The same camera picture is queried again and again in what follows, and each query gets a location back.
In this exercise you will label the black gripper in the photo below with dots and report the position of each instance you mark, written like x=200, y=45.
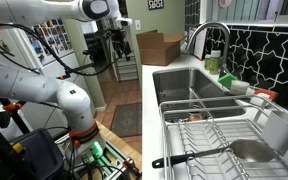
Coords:
x=120, y=40

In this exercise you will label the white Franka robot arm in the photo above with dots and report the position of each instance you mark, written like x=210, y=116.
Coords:
x=24, y=83

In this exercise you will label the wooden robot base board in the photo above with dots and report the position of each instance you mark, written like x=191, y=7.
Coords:
x=117, y=140

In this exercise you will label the stainless steel sink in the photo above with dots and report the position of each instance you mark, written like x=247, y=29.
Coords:
x=180, y=83

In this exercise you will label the brown cardboard box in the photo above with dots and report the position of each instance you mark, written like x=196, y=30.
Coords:
x=157, y=50

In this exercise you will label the photo collage on refrigerator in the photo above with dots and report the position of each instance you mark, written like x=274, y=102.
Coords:
x=50, y=36

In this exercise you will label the white refrigerator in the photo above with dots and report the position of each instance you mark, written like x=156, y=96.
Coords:
x=50, y=75

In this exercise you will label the dark floor mat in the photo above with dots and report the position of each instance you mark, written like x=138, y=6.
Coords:
x=127, y=120

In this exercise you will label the short green soap bottle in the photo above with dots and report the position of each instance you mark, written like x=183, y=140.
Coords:
x=207, y=62

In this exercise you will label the tall green soap bottle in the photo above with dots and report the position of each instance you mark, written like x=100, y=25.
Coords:
x=215, y=63

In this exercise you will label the brushed steel gooseneck faucet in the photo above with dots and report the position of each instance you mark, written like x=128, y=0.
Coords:
x=225, y=40

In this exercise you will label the green connector block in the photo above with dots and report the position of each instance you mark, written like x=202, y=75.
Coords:
x=97, y=150

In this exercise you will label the green sponge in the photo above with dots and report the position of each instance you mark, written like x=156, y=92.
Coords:
x=226, y=80

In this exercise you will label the white sponge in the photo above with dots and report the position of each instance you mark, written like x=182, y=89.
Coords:
x=239, y=87

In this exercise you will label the kitchen window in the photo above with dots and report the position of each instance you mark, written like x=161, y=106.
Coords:
x=250, y=10

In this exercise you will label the black plastic bin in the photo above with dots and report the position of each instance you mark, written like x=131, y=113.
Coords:
x=34, y=153

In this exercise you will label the yellow tool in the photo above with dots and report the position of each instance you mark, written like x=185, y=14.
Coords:
x=17, y=147

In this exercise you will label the red and white brush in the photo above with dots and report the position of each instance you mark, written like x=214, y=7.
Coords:
x=265, y=95

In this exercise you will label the grey utensil holder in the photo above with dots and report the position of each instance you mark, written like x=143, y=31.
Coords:
x=284, y=133

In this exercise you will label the white wall switch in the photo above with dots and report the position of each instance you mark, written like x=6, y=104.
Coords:
x=137, y=25

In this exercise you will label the black white patterned wall art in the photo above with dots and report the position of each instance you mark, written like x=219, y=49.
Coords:
x=155, y=4

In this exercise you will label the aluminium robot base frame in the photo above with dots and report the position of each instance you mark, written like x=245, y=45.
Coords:
x=114, y=166

